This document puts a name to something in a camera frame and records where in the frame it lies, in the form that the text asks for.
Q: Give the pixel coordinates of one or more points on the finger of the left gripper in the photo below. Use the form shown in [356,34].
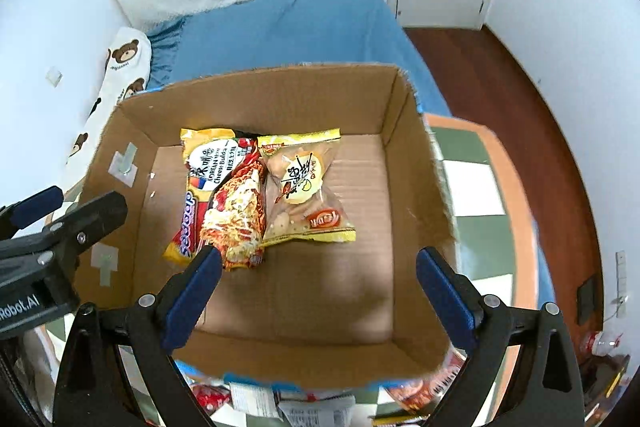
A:
[20,215]
[75,232]

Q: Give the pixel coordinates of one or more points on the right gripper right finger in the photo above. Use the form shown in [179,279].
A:
[545,387]

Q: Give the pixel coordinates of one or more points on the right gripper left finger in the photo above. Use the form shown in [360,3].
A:
[93,388]

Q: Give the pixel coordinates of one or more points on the white silver snack packet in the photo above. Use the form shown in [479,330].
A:
[335,412]

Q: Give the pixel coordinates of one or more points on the yellow biscuit snack bag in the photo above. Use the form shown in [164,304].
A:
[300,205]

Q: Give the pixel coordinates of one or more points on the plastic bottle on floor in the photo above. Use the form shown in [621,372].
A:
[600,343]

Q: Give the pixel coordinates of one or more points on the green checkered blanket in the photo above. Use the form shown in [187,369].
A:
[480,206]

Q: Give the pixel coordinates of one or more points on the cheese buldak noodle packet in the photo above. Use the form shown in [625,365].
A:
[224,205]

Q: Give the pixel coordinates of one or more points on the bear print pillow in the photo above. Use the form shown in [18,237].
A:
[127,72]

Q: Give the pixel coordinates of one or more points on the brown cardboard box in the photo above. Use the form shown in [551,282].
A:
[139,154]

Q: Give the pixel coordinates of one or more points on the blue bed sheet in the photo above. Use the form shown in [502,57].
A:
[279,33]

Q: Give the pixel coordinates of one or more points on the white wall outlet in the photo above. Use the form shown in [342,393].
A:
[621,284]

